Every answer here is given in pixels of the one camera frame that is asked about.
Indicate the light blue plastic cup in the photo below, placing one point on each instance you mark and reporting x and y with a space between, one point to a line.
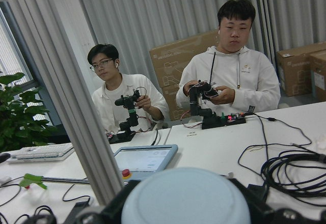
185 195

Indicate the blue teach pendant tablet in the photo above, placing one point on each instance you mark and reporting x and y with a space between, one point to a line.
140 162

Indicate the left seated person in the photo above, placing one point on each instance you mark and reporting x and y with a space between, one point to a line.
151 106

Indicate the seated person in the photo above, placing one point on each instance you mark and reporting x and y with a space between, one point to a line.
151 106
243 76

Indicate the right seated person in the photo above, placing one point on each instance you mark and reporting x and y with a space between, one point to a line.
243 76

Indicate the white keyboard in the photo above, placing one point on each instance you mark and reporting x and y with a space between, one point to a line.
55 152

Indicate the green potted plant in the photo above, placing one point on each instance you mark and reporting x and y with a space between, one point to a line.
18 107

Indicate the aluminium frame post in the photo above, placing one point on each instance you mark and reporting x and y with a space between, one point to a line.
48 43

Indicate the green handled reach grabber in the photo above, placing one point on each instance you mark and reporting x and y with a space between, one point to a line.
29 179

